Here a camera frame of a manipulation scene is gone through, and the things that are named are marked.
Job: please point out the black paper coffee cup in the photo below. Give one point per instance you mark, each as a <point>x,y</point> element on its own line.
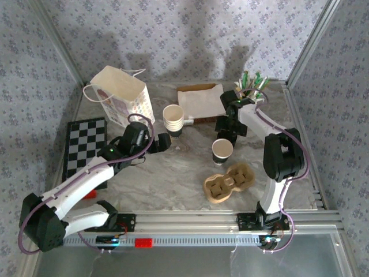
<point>222,150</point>

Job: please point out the brown pulp cup carrier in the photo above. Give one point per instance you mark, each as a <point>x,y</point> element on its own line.
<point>212,184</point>

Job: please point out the white printed paper gift bag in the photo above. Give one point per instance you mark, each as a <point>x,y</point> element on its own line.
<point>135,98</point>

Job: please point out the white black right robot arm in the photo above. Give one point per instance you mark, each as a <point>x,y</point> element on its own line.
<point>284,155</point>

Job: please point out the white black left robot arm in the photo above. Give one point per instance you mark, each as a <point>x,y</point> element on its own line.
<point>80,184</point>

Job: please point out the stack of paper cups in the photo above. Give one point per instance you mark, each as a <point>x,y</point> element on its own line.
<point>173,115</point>

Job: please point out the black grey chessboard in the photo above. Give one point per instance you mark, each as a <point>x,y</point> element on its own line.
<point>83,135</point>

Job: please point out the red toy brick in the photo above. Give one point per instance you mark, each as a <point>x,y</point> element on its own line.
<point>144,243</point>
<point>90,195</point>

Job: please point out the aluminium table edge rail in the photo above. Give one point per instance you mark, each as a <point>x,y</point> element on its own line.
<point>296,115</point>

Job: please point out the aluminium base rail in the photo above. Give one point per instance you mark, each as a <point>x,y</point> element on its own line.
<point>187,222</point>

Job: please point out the aluminium frame post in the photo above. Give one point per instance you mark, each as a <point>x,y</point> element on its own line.
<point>312,43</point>
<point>61,43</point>

